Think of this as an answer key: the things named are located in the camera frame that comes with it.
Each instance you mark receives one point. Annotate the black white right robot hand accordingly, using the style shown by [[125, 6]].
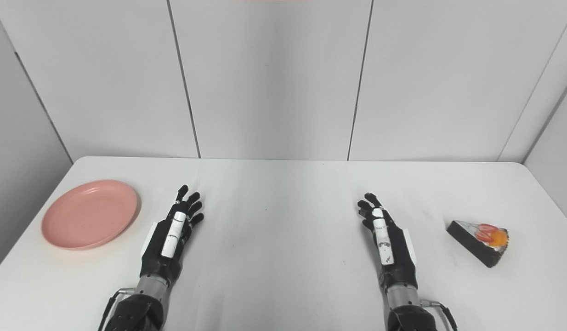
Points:
[[394, 253]]

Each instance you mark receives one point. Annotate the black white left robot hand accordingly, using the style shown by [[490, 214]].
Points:
[[166, 239]]

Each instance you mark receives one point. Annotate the chocolate cake slice with fruit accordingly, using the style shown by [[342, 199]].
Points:
[[472, 239]]

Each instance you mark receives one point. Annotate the pink round plate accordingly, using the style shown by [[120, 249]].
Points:
[[88, 214]]

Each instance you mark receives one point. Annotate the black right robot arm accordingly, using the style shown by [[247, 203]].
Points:
[[410, 317]]

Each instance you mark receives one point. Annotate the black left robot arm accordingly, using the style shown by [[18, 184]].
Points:
[[138, 312]]

